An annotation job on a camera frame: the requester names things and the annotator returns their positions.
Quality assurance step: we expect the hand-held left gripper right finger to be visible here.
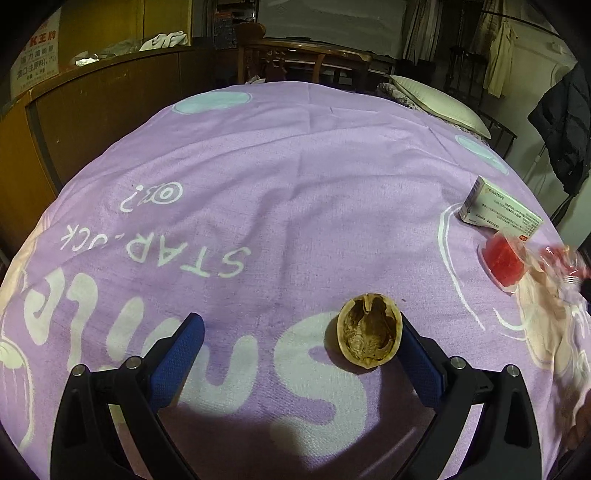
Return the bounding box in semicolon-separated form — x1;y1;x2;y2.
398;313;542;480

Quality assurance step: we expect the clear wrapper with red print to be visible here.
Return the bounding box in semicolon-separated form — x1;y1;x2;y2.
522;244;591;305

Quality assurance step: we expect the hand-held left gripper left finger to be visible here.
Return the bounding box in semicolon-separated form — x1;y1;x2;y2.
51;312;206;480

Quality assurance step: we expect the walnut shell half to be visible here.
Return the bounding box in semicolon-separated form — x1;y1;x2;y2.
336;292;403;370

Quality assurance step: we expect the red jelly cup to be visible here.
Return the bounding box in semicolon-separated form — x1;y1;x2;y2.
480;233;529;294

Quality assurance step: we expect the purple printed blanket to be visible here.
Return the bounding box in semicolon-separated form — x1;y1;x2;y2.
0;80;591;480

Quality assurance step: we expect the wooden chair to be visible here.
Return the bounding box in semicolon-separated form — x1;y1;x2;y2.
238;23;372;88

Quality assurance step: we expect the white pillow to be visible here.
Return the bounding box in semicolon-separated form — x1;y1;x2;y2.
390;75;492;139

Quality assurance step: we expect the dark jacket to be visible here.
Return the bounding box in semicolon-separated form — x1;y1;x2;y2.
529;62;591;195

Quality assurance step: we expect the wooden cabinet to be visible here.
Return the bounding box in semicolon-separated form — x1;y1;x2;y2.
0;0;245;232

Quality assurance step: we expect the white medicine box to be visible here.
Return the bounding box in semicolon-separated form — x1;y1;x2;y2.
457;176;544;241

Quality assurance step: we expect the black metal frame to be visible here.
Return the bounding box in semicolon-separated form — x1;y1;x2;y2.
478;110;519;160

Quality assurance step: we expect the beige coat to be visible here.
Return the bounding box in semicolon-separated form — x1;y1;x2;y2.
475;0;515;97

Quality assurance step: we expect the white wall sign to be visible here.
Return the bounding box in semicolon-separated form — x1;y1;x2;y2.
10;7;63;97

